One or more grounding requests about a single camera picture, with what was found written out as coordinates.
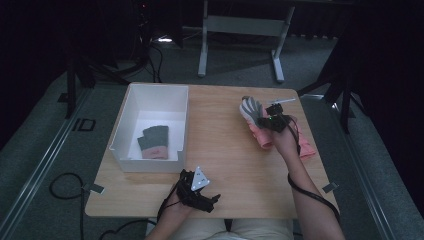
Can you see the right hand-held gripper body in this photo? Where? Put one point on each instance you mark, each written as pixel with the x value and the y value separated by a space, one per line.
pixel 276 120

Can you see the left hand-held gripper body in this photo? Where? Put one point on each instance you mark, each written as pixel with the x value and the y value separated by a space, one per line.
pixel 195 190

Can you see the pink padded glove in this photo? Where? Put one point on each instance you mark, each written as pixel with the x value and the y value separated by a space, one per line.
pixel 306 146
pixel 255 115

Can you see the grey pink tagged knit glove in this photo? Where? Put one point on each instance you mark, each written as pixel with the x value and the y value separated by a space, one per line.
pixel 155 140

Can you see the white rectangular box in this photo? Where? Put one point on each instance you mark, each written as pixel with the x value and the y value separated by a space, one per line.
pixel 150 113

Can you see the person's left hand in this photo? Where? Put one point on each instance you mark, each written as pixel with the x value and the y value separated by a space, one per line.
pixel 180 208

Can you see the person's beige trousers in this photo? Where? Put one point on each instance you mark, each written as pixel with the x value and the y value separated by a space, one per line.
pixel 246 230

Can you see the black tripod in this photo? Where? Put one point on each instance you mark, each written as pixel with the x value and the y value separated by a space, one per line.
pixel 71 86
pixel 345 100

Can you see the grey table clamp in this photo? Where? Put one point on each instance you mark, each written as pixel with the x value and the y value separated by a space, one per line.
pixel 95 188
pixel 330 187

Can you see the grey metal stand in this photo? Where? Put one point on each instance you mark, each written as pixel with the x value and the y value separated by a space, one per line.
pixel 245 26

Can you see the black floor tape mark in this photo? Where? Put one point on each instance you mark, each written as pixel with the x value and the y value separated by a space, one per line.
pixel 84 124

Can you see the aluminium floor rail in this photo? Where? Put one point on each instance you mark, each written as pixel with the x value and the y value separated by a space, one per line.
pixel 36 176
pixel 360 166

